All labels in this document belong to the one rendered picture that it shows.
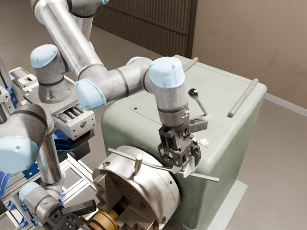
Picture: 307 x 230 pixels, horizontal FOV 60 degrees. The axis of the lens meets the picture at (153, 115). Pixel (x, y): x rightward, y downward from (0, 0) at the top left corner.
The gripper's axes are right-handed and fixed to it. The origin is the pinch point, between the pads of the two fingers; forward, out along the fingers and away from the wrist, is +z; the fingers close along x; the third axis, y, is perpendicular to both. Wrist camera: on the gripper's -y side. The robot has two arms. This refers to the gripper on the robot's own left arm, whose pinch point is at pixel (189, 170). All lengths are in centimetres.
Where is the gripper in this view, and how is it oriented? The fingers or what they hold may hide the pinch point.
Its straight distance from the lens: 80.8
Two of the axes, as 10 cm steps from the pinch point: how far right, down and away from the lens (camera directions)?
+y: -5.9, 5.4, -6.1
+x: 7.8, 1.9, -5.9
